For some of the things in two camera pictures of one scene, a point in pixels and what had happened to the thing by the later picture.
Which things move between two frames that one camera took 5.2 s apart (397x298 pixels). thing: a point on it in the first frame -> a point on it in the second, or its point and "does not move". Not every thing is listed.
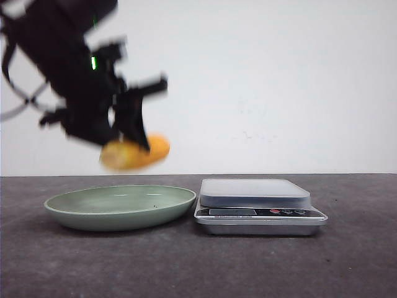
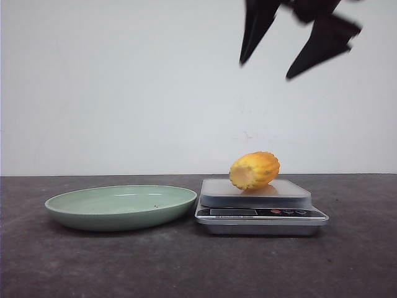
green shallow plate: [120, 208] does not move
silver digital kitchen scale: [257, 207] does not move
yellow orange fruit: [123, 155] -> [254, 170]
